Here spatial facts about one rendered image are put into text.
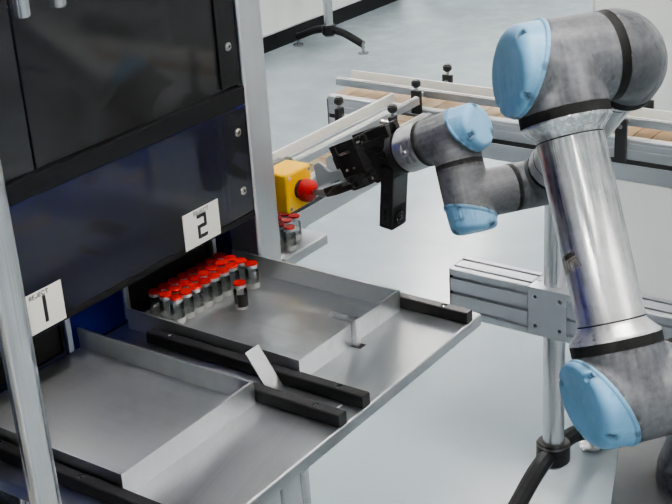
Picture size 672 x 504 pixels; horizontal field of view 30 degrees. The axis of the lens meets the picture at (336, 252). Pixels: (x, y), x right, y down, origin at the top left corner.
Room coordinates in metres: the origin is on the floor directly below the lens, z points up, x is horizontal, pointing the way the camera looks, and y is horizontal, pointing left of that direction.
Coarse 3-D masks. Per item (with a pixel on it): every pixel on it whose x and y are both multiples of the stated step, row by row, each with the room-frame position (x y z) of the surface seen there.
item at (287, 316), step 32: (256, 256) 1.94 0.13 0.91; (288, 288) 1.87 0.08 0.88; (320, 288) 1.86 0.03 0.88; (352, 288) 1.82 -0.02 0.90; (384, 288) 1.78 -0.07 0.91; (128, 320) 1.76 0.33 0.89; (160, 320) 1.72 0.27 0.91; (192, 320) 1.77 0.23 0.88; (224, 320) 1.77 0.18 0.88; (256, 320) 1.76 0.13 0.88; (288, 320) 1.75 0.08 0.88; (320, 320) 1.74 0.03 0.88; (384, 320) 1.73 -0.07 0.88; (288, 352) 1.65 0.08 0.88; (320, 352) 1.60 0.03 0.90
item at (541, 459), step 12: (564, 432) 2.56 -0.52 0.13; (576, 432) 2.58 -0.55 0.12; (540, 444) 2.50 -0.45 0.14; (564, 444) 2.49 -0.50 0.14; (588, 444) 2.68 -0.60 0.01; (540, 456) 2.46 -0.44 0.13; (552, 456) 2.47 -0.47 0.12; (564, 456) 2.47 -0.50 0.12; (528, 468) 2.44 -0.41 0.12; (540, 468) 2.43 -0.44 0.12; (552, 468) 2.48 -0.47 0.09; (528, 480) 2.40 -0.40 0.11; (540, 480) 2.41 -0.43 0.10; (516, 492) 2.38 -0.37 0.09; (528, 492) 2.37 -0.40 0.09
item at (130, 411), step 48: (96, 336) 1.68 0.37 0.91; (48, 384) 1.60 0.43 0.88; (96, 384) 1.59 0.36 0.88; (144, 384) 1.58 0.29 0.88; (192, 384) 1.57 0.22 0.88; (240, 384) 1.52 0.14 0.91; (0, 432) 1.43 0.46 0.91; (96, 432) 1.46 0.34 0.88; (144, 432) 1.45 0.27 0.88; (192, 432) 1.40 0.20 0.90; (144, 480) 1.33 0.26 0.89
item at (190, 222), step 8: (216, 200) 1.86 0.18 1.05; (200, 208) 1.83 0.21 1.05; (208, 208) 1.85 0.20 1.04; (216, 208) 1.86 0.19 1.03; (184, 216) 1.80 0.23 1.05; (192, 216) 1.81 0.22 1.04; (208, 216) 1.84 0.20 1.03; (216, 216) 1.86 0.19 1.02; (184, 224) 1.80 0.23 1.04; (192, 224) 1.81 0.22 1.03; (208, 224) 1.84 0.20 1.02; (216, 224) 1.86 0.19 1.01; (184, 232) 1.80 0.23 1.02; (192, 232) 1.81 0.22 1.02; (208, 232) 1.84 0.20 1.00; (216, 232) 1.86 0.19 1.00; (192, 240) 1.81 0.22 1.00; (200, 240) 1.82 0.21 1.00; (192, 248) 1.81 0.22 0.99
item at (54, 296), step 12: (48, 288) 1.57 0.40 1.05; (60, 288) 1.59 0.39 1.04; (36, 300) 1.55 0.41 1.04; (48, 300) 1.57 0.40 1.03; (60, 300) 1.59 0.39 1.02; (36, 312) 1.55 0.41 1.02; (48, 312) 1.57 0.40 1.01; (60, 312) 1.58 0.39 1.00; (36, 324) 1.55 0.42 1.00; (48, 324) 1.56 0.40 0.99
